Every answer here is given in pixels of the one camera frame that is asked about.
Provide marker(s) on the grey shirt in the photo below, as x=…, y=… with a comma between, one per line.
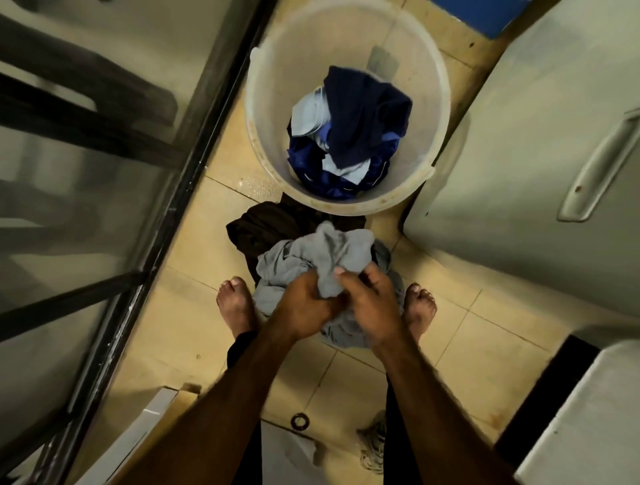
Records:
x=310, y=255

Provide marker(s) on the light blue clothes cloth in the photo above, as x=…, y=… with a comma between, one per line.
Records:
x=305, y=112

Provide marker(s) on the white appliance with blue base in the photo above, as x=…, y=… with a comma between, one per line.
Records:
x=480, y=15

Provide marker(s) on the white washing machine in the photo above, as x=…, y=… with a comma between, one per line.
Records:
x=525, y=150

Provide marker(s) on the translucent white plastic bucket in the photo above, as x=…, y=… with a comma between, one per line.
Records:
x=285, y=50

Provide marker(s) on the black eyelet curtain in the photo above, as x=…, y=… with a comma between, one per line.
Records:
x=255, y=225

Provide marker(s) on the person's left hand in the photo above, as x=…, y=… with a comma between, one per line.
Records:
x=300, y=310

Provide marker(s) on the navy blue garment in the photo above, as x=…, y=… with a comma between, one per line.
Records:
x=365, y=110

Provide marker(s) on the person's right forearm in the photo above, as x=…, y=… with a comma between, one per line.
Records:
x=445, y=424

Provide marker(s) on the white flat board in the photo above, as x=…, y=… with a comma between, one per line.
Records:
x=130, y=439

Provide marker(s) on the person's left foot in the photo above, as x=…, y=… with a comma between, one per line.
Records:
x=235, y=310

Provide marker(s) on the dark wooden furniture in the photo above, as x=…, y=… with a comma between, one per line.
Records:
x=75, y=90

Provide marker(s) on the blue eyelet curtain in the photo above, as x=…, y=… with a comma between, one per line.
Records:
x=302, y=162

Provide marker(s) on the person's right hand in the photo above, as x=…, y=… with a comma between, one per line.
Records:
x=380, y=315

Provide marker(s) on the person's left forearm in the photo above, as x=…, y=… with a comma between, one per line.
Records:
x=210, y=414

